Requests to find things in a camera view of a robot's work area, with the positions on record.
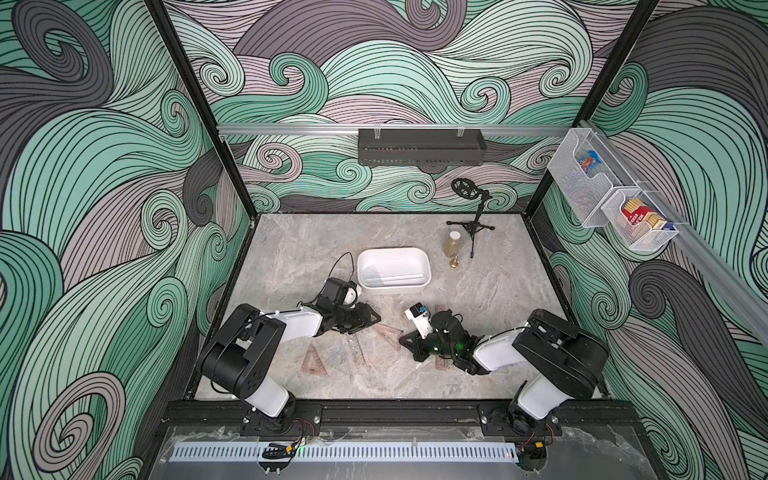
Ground black corner frame post left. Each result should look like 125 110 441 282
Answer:
145 0 259 223

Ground clear wall bin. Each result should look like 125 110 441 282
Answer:
601 187 679 253
548 128 620 228

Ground black corner frame post right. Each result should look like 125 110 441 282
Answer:
522 0 659 221

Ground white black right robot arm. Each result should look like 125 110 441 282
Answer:
399 303 609 438

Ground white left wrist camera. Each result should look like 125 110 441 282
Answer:
315 277 359 310

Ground black wall-mounted tray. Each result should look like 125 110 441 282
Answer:
357 129 487 167

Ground pink tall triangle ruler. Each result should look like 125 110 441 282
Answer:
373 324 403 351

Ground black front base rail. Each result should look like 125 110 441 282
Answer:
161 399 639 428

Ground clear wall bin lower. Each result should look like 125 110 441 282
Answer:
601 187 679 253

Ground pink straight ruler left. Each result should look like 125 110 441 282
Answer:
346 335 367 368

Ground white perforated cable duct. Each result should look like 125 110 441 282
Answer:
169 441 519 463

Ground aluminium wall rail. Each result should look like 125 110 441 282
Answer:
217 122 570 137
578 120 767 346

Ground aluminium wall rail right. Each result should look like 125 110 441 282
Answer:
578 120 767 346

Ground blue packet in bin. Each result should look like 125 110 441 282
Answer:
578 150 603 177

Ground black tripod microphone stand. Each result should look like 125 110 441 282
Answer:
446 178 495 259

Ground clear straight ruler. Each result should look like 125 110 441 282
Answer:
369 273 424 284

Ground red boxes in bin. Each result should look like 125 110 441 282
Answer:
621 198 675 230

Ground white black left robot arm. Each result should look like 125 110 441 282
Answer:
196 302 381 419

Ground white plastic storage box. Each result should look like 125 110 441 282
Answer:
357 247 432 295

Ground spice jar with white lid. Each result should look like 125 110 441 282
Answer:
443 230 462 259

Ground aluminium wall rail back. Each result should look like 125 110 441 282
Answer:
217 122 570 137

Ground black corner frame post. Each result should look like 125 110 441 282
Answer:
145 0 259 223
522 0 659 221

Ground red straight ruler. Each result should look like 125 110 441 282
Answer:
434 357 452 371

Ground clear wall bin upper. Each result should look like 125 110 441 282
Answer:
548 128 620 228

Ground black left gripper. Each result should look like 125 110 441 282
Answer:
331 303 381 334

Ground pink small triangle ruler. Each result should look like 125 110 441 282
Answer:
300 344 328 377

